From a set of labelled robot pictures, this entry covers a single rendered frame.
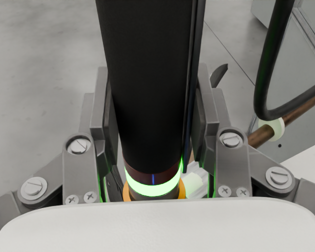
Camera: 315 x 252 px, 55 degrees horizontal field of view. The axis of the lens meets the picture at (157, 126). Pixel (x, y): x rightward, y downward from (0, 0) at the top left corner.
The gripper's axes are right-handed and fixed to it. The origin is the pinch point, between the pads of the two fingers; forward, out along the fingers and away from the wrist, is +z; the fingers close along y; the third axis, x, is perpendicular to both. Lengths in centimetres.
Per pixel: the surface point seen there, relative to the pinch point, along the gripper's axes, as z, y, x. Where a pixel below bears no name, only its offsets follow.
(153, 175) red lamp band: -1.3, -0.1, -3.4
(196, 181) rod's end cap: 2.5, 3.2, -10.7
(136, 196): -0.9, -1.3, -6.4
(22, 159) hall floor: 114, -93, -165
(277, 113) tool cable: 7.6, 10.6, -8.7
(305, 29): 109, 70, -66
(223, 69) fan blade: 30.4, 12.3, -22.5
